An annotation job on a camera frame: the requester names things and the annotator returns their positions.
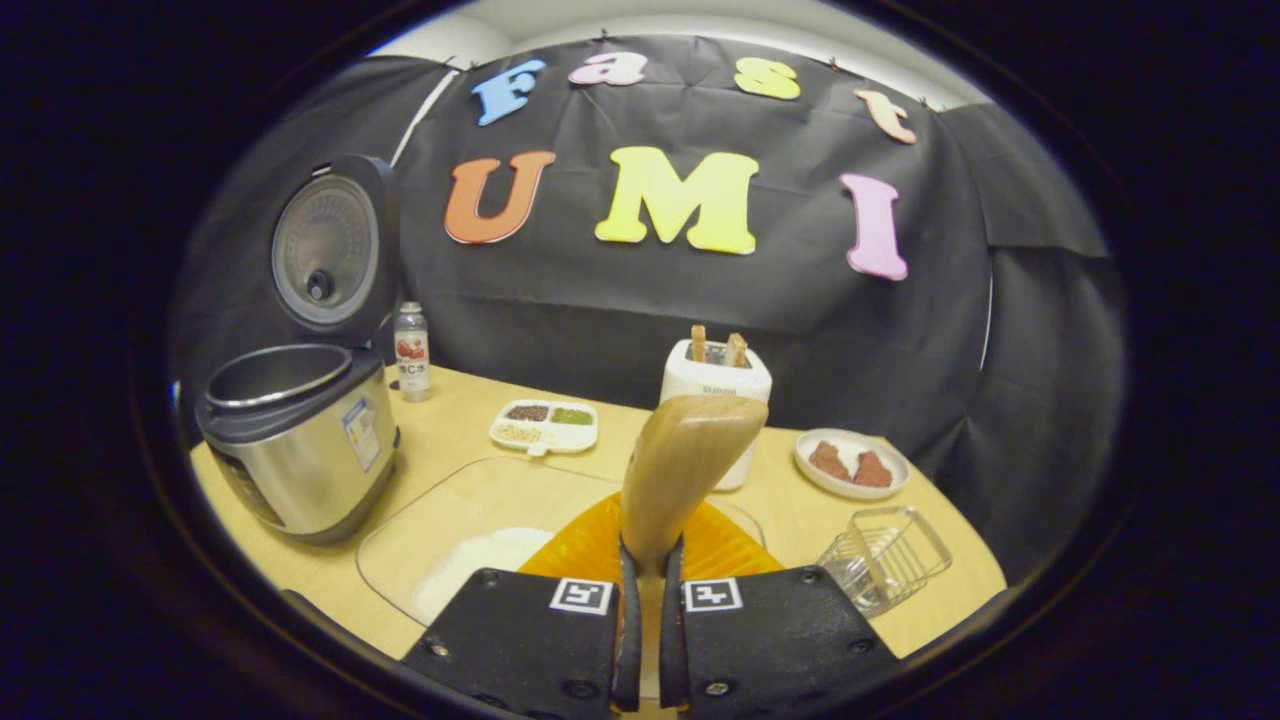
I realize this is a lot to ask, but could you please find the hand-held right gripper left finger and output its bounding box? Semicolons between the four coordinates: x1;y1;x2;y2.
400;492;643;720

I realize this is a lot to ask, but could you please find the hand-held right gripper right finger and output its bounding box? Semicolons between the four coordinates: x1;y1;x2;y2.
658;497;901;720

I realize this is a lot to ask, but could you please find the wooden spoon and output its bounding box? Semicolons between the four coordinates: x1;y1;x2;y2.
620;394;770;576

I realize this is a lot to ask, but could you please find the wire chopstick holder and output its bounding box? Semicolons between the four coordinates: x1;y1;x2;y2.
817;505;953;618

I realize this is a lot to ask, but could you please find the silver black rice cooker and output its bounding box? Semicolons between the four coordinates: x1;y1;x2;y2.
195;154;403;546

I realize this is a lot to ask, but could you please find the clear plastic rice container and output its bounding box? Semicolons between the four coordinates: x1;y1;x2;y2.
355;457;766;629

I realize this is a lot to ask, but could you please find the white divided bean dish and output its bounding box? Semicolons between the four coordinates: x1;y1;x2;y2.
489;400;599;458

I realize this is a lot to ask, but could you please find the white round plate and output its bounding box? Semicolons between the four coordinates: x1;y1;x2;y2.
794;428;912;501

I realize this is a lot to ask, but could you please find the white toaster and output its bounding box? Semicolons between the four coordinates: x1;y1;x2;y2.
660;338;773;492

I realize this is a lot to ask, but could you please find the clear drink bottle red label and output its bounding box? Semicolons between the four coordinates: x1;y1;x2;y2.
394;301;432;403

